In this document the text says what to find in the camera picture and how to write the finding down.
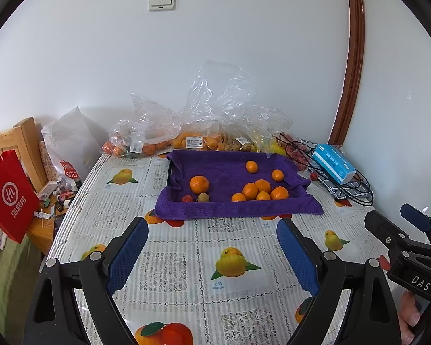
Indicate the red white packet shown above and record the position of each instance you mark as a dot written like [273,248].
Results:
[70,171]

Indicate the white light switch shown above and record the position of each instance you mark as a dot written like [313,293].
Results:
[162,0]

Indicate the grey patterned cloth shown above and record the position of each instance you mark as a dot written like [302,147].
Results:
[348,188]

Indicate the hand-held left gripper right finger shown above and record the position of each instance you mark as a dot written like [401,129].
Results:
[298,255]

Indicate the wooden chair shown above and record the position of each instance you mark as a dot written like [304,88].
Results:
[21,136]

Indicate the patterned paper bag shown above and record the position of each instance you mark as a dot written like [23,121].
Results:
[48,163]

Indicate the purple towel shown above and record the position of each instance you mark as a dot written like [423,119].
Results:
[219,172]

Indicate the green bed sheet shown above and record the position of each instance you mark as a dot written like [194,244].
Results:
[10,280]

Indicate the brown wooden door frame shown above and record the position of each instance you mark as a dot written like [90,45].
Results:
[352,61]

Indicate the black tray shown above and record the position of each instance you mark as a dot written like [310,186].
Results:
[170,176]

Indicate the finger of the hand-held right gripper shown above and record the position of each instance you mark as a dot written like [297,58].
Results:
[382,230]
[416,217]

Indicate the blue tissue box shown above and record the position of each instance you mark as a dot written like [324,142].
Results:
[332,163]

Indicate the clear bag of tangerines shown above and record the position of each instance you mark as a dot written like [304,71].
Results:
[140,133]

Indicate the small green-brown fruit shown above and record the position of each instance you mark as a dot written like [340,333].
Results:
[203,197]

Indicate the yellow wrapped fruit package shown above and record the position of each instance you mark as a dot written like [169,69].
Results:
[271,146]

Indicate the person's right hand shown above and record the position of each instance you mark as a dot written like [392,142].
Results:
[409,312]

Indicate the large mandarin orange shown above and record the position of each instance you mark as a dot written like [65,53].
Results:
[199,184]

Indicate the clear bag of mandarins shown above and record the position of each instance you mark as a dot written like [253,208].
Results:
[201,122]

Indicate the wooden side table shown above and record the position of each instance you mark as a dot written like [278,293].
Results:
[39,230]

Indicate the clear bag of golden berries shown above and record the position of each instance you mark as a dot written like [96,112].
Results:
[244,129]

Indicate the white plastic bag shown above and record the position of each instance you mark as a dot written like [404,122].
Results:
[72,140]

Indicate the clear bag of red fruit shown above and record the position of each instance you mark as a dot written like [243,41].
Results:
[298,152]

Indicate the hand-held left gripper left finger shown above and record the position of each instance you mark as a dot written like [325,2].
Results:
[127,255]

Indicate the red paper bag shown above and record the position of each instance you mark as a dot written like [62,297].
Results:
[9,197]

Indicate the cluster of small bottles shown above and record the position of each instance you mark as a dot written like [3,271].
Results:
[63,196]

